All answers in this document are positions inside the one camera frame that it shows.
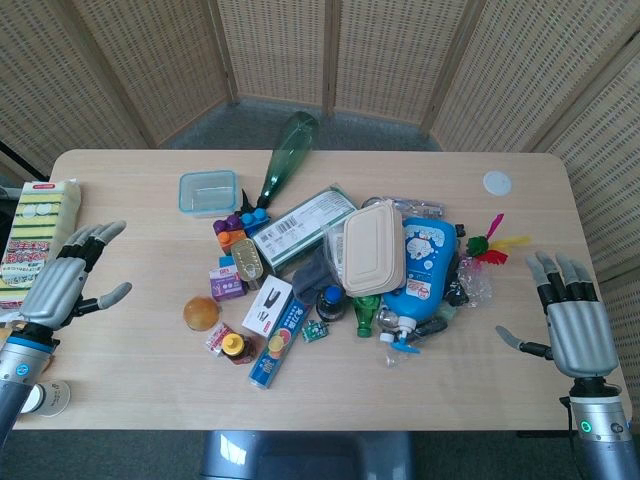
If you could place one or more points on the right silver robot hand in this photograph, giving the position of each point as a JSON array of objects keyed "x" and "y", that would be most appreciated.
[{"x": 580, "y": 325}]

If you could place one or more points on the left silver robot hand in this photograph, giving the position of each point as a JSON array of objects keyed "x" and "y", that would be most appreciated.
[{"x": 52, "y": 286}]

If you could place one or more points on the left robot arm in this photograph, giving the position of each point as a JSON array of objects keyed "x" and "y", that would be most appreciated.
[{"x": 20, "y": 370}]

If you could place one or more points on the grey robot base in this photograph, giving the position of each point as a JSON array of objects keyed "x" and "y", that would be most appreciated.
[{"x": 305, "y": 455}]

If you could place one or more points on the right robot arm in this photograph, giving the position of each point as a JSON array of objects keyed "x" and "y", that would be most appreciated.
[{"x": 597, "y": 425}]

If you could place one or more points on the blue detergent bottle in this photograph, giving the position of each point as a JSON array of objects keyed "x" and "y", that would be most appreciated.
[{"x": 425, "y": 270}]

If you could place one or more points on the small orange-cap bottle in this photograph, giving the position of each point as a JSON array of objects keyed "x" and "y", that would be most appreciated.
[{"x": 239, "y": 348}]

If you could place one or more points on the small green plastic bottle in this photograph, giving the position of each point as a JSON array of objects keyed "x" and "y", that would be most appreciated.
[{"x": 366, "y": 312}]

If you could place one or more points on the dark ink bottle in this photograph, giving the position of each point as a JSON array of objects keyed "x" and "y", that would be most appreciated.
[{"x": 330, "y": 302}]

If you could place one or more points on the tall green glass bottle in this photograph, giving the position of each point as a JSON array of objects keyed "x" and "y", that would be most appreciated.
[{"x": 285, "y": 160}]

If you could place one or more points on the yellow sponge multipack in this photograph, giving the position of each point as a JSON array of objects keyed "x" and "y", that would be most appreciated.
[{"x": 37, "y": 240}]

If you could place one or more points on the clear crinkled plastic bag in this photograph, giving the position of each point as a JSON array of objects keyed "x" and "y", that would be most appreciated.
[{"x": 475, "y": 282}]

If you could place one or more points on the colourful feather shuttlecock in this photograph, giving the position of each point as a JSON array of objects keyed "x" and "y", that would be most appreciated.
[{"x": 490, "y": 245}]

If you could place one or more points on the round amber bun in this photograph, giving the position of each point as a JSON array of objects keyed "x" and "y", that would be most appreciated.
[{"x": 201, "y": 313}]

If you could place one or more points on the white round lid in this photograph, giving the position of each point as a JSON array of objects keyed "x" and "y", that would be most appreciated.
[{"x": 497, "y": 182}]

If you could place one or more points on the red white snack packet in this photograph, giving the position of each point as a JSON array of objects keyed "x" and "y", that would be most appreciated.
[{"x": 218, "y": 338}]

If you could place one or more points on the purple white small carton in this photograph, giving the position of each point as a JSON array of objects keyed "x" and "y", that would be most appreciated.
[{"x": 227, "y": 287}]

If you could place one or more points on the small blue box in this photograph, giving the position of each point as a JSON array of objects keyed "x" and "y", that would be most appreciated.
[{"x": 227, "y": 262}]

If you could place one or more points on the blue plastic clip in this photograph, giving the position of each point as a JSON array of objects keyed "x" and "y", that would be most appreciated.
[{"x": 402, "y": 345}]

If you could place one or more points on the clear blue-rimmed plastic container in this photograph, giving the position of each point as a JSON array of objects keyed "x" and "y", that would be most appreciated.
[{"x": 207, "y": 193}]

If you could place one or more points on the gold sardine tin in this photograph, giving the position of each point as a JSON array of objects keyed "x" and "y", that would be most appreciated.
[{"x": 247, "y": 260}]

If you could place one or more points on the colourful toy building blocks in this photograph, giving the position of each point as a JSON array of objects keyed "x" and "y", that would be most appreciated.
[{"x": 240, "y": 225}]

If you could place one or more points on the clear plastic packaging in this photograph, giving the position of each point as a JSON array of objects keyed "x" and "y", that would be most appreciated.
[{"x": 410, "y": 206}]

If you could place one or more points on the white stapler box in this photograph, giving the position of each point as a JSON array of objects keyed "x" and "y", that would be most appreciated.
[{"x": 267, "y": 305}]

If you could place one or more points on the beige lunch box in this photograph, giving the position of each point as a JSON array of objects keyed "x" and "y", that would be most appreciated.
[{"x": 372, "y": 255}]

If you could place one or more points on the grey folded cloth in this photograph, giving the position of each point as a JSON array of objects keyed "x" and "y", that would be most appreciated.
[{"x": 310, "y": 277}]

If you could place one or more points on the green white flat box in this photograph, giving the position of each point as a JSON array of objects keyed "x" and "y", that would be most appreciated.
[{"x": 305, "y": 225}]

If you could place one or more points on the small green circuit board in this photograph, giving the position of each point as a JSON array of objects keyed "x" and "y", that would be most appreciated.
[{"x": 315, "y": 331}]

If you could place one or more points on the folding woven screen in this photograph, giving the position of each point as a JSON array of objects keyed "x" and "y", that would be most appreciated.
[{"x": 320, "y": 65}]

